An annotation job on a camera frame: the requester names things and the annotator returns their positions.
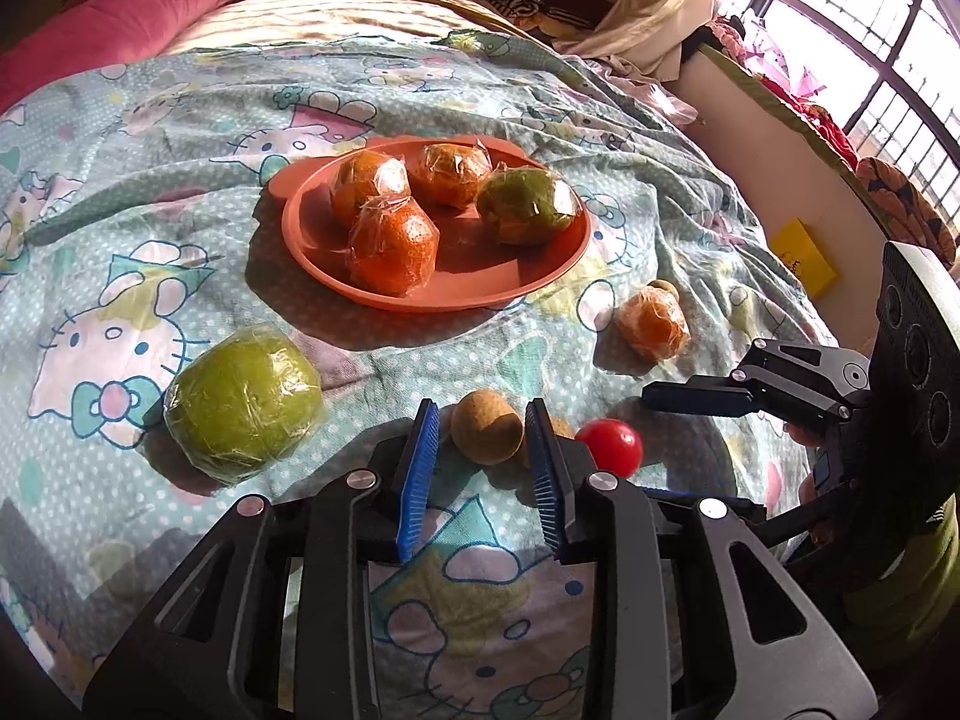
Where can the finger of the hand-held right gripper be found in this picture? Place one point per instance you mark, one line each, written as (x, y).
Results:
(742, 506)
(697, 394)

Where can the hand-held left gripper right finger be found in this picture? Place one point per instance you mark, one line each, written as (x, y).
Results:
(544, 487)

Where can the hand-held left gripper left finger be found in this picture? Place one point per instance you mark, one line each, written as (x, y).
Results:
(416, 480)

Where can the brown longan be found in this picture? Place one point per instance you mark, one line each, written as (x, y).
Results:
(564, 433)
(486, 426)
(666, 288)

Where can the red cherry tomato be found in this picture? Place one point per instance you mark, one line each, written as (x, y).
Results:
(609, 446)

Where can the large green orange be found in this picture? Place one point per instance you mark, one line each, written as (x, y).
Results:
(244, 405)

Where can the orange plastic plate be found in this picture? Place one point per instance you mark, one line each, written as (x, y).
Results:
(480, 277)

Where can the orange with knot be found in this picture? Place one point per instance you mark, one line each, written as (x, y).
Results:
(394, 247)

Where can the small green orange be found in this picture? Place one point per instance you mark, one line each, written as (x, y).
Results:
(529, 204)

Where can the person's right forearm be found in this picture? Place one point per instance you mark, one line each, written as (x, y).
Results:
(907, 585)

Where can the person's right hand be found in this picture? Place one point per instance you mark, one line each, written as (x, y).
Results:
(802, 435)

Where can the yellow box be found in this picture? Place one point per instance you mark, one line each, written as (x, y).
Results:
(806, 259)

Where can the orange patterned cloth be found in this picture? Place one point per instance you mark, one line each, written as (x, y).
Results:
(900, 199)

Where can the pile of pink cloths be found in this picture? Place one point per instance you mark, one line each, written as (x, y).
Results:
(802, 101)

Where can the light pink cloth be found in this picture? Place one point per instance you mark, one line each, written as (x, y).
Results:
(652, 94)

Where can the green edged sill cover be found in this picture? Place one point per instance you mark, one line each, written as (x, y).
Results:
(750, 82)

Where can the barred window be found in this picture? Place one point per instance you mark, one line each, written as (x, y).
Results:
(862, 15)

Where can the cream curtain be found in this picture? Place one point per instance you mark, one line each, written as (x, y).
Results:
(660, 7)

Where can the cartoon cat printed blanket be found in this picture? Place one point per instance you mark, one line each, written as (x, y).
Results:
(150, 187)

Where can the beige striped bed sheet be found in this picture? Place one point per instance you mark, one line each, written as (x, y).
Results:
(337, 15)

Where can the pink quilt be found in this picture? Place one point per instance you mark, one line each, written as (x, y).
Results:
(112, 22)

